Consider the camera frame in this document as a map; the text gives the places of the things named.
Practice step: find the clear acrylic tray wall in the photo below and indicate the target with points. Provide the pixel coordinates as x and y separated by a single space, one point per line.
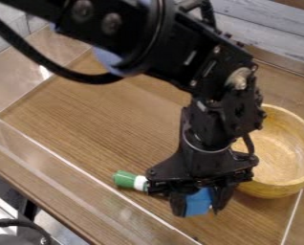
68 133

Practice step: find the green Expo marker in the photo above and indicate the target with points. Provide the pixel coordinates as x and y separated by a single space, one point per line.
129 181

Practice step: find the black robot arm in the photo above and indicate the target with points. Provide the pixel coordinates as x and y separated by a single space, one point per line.
171 42

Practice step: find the black table leg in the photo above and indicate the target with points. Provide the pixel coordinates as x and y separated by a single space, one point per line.
29 210

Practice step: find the blue rectangular block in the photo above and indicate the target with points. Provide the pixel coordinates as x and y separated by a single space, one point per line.
197 203

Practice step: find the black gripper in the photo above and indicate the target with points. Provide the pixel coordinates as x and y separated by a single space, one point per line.
191 169

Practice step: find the brown wooden bowl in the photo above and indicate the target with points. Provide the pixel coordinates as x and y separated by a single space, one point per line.
279 174

